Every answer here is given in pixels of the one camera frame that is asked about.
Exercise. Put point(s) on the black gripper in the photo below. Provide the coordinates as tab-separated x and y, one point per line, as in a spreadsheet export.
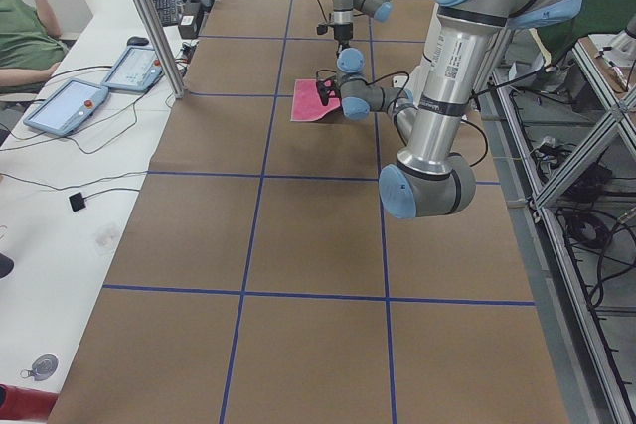
342	33
333	92

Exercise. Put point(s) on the pink and grey towel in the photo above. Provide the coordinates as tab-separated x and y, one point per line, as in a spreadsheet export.
306	102

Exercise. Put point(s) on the black box device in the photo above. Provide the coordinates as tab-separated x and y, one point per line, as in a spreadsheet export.
191	20

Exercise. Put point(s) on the black keyboard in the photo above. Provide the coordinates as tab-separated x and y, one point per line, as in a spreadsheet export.
167	12

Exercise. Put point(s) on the far teach pendant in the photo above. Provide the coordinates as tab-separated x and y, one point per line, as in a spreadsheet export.
136	70

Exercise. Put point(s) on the teach pendant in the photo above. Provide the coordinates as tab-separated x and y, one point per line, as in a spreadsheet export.
68	108
136	70

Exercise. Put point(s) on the black computer mouse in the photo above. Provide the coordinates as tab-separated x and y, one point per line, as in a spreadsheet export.
137	41

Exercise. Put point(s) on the brown paper table cover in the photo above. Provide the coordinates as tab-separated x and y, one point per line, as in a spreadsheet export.
259	280

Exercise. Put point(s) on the near teach pendant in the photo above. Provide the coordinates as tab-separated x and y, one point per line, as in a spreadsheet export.
68	108

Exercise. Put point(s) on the small black square puck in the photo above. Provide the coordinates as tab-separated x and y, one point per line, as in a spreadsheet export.
77	202

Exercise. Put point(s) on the person in green shirt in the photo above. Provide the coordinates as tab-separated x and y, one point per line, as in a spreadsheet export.
31	46

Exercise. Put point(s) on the round metal disc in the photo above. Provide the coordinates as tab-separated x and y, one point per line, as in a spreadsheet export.
43	367

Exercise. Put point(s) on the aluminium frame post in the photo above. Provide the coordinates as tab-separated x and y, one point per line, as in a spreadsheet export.
159	41

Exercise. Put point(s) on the aluminium frame rack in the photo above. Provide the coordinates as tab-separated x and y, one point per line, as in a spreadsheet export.
563	141

